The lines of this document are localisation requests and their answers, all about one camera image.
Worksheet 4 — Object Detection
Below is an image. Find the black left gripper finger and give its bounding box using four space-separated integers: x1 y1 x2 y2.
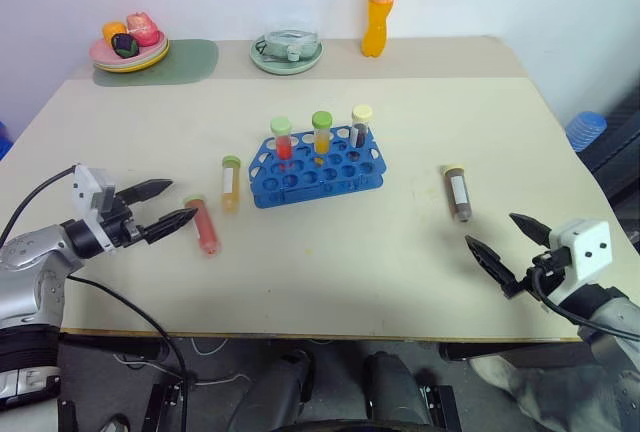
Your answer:
143 207 199 245
119 178 174 205

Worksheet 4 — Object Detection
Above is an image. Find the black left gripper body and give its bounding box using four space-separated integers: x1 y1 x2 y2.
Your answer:
98 190 152 250

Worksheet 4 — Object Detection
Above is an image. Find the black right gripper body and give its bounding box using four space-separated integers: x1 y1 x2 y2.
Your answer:
502 246 571 306

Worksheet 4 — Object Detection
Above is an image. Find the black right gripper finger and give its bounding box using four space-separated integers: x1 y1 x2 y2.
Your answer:
508 212 553 248
464 234 518 294

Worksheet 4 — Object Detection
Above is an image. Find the pink liquid tube green cap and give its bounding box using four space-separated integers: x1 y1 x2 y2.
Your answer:
183 194 222 257

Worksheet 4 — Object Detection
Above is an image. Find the brown liquid tube tan cap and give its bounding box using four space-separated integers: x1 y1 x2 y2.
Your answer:
440 163 474 224

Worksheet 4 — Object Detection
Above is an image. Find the yellow liquid tube green cap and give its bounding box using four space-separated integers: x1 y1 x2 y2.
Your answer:
220 154 242 214

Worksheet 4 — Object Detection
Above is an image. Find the red liquid tube green cap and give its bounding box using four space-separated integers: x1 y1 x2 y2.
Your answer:
270 116 295 161

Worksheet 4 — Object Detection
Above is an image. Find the blue test tube rack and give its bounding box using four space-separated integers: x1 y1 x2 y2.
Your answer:
248 125 389 210

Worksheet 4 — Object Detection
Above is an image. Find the orange liquid tube green cap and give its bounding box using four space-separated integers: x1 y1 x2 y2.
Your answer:
311 110 335 155

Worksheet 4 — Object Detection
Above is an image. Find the dark liquid tube cream cap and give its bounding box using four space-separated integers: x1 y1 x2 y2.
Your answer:
350 104 374 149

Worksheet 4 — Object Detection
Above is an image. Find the yellow plate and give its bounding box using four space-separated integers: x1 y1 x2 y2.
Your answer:
92 39 171 74

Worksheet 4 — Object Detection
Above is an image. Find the green placemat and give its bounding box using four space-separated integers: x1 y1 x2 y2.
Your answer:
91 38 220 88

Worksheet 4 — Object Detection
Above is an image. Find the pink plate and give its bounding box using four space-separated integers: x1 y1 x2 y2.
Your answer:
89 31 168 67

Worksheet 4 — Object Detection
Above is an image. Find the dark purple toy fruit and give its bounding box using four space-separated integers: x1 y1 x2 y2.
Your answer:
111 33 141 59

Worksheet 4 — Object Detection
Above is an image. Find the dark robot right leg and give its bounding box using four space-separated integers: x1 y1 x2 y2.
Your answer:
360 350 434 432

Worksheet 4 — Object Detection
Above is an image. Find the dark robot leg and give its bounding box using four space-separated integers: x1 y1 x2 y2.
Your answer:
227 349 316 432
360 350 434 432

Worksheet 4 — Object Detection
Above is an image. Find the pink toy fruit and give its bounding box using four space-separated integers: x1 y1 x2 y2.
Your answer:
125 11 163 47

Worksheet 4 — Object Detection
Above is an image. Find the orange toy fruit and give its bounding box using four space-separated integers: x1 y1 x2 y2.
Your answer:
102 21 129 47

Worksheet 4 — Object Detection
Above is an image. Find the green plate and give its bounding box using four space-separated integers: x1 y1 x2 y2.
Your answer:
249 35 325 76

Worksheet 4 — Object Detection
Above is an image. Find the dark robot left leg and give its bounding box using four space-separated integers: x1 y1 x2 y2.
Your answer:
227 349 316 432

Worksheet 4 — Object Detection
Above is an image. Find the clear glass container with lid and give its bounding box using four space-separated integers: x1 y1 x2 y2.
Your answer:
256 29 321 64

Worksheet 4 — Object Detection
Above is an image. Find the orange soda bottle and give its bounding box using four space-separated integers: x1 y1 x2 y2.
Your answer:
361 0 400 59

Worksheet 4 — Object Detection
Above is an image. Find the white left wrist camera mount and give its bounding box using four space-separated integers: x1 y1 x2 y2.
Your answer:
69 164 118 254

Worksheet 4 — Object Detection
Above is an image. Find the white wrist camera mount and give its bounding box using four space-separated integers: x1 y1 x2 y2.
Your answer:
69 164 118 254
547 219 614 283

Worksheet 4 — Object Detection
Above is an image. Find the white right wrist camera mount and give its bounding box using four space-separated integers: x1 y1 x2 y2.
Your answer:
547 219 614 283

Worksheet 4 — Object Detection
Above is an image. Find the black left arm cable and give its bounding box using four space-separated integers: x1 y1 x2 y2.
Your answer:
0 165 190 432

